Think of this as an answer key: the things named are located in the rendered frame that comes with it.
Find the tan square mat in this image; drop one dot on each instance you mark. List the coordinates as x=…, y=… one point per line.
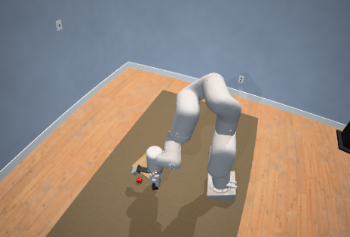
x=142, y=162

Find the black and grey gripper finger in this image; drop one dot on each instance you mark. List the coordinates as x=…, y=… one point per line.
x=154, y=187

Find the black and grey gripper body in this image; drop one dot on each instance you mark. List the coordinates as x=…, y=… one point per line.
x=156, y=179

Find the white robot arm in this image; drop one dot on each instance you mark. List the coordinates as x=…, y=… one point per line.
x=212, y=88

